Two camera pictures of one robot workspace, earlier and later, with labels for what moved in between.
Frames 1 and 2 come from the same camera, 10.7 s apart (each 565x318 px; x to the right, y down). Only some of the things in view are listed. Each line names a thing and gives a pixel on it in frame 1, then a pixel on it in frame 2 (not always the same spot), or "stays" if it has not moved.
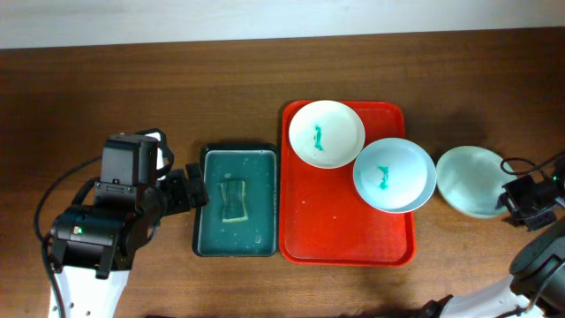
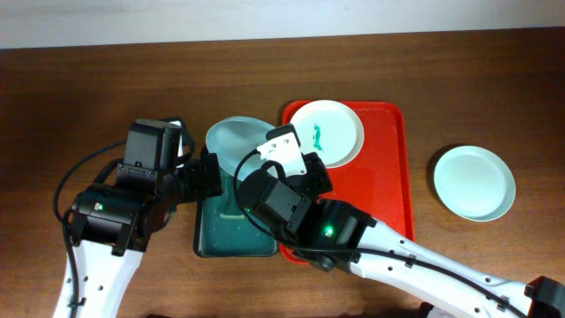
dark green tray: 241,217 stays
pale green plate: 470,180 stays
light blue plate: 395,176 to 232,140
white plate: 327,134 stays
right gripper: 509,201 to 317,169
